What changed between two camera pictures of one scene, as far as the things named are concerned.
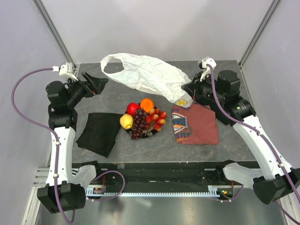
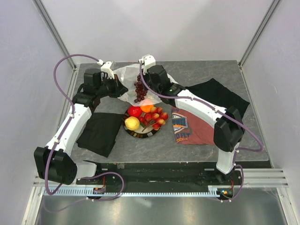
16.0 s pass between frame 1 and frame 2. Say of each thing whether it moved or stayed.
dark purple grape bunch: moved
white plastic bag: moved
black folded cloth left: stayed
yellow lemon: moved
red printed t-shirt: stayed
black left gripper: moved
